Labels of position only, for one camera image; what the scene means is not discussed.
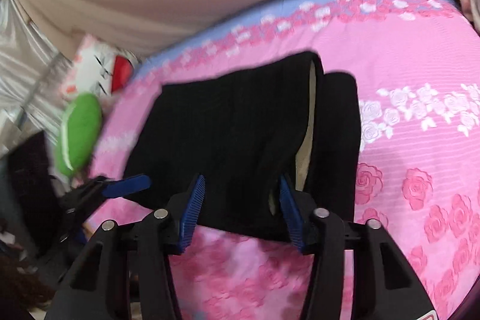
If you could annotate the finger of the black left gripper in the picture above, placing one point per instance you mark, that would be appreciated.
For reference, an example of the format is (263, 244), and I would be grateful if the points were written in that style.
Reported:
(125, 187)

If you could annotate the black pants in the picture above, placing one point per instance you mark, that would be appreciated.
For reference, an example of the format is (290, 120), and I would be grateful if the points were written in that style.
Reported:
(242, 133)

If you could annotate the silver grey curtain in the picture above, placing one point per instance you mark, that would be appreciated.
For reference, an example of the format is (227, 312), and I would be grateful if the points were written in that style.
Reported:
(32, 70)

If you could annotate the white red cartoon pillow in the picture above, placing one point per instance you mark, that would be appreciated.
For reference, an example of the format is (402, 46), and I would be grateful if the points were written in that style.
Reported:
(98, 68)

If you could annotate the green plush pillow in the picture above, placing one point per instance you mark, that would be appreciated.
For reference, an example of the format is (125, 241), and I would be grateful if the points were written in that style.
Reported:
(78, 133)

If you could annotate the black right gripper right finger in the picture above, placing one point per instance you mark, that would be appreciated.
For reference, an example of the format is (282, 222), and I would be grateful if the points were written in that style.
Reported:
(358, 271)

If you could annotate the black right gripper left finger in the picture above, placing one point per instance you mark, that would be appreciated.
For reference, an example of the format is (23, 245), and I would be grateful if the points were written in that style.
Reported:
(97, 284)

